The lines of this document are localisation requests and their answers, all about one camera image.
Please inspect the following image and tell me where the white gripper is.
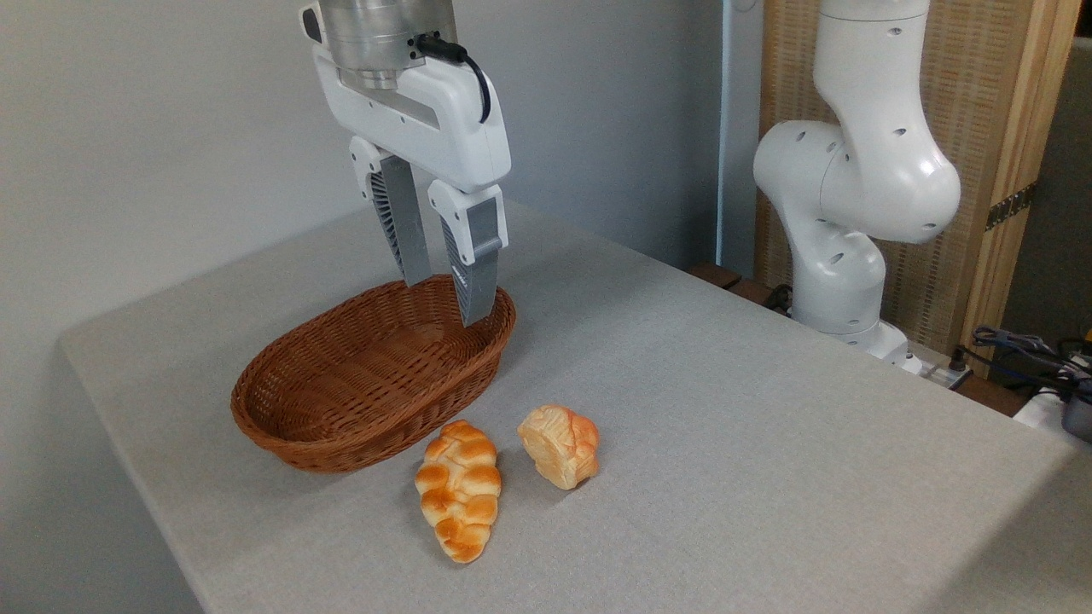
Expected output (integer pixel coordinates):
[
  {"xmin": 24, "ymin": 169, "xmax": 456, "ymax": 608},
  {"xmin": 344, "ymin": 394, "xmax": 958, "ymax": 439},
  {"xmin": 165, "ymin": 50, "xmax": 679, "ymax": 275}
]
[{"xmin": 299, "ymin": 3, "xmax": 513, "ymax": 328}]

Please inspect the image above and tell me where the brown oval wicker basket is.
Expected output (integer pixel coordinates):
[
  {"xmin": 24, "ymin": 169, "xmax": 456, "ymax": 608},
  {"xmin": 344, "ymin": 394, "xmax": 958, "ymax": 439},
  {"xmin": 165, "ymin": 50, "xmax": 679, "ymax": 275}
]
[{"xmin": 230, "ymin": 273, "xmax": 518, "ymax": 475}]

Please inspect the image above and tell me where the small round bread piece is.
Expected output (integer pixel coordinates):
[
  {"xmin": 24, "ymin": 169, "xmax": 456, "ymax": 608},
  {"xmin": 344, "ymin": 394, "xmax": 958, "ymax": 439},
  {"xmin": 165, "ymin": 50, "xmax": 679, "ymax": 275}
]
[{"xmin": 517, "ymin": 404, "xmax": 601, "ymax": 491}]

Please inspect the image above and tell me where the long braided bread loaf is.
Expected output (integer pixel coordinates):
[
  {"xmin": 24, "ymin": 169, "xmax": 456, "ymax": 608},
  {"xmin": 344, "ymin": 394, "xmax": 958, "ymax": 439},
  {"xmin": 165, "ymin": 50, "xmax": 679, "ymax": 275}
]
[{"xmin": 415, "ymin": 419, "xmax": 502, "ymax": 565}]

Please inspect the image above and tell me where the wooden woven folding screen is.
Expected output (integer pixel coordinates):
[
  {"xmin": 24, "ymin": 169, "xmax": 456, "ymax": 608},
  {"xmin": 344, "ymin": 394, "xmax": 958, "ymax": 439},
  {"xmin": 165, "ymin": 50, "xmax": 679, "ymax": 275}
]
[{"xmin": 755, "ymin": 0, "xmax": 1084, "ymax": 378}]

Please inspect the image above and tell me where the metal screen hinge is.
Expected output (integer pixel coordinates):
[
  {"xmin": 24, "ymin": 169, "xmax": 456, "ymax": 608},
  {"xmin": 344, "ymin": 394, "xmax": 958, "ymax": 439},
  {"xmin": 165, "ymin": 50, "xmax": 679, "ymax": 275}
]
[{"xmin": 985, "ymin": 182, "xmax": 1038, "ymax": 232}]

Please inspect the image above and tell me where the grey device box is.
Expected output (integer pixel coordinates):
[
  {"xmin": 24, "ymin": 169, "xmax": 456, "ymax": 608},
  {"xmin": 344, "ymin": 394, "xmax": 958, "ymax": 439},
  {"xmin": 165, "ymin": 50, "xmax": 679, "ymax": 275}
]
[{"xmin": 1060, "ymin": 382, "xmax": 1092, "ymax": 443}]

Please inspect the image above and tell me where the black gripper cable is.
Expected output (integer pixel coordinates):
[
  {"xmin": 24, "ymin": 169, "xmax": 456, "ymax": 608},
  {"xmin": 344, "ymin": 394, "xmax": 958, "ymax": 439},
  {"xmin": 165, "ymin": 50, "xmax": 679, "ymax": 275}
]
[{"xmin": 412, "ymin": 32, "xmax": 493, "ymax": 125}]

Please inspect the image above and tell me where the white vertical wall post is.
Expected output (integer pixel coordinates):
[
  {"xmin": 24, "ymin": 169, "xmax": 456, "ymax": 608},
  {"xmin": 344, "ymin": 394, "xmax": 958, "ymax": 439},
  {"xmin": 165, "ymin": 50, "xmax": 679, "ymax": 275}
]
[{"xmin": 717, "ymin": 0, "xmax": 765, "ymax": 277}]

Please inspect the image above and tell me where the black cable bundle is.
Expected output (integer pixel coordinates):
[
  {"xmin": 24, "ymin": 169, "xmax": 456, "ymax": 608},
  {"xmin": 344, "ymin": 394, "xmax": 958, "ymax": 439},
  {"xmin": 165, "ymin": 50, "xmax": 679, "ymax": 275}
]
[{"xmin": 962, "ymin": 325, "xmax": 1092, "ymax": 402}]

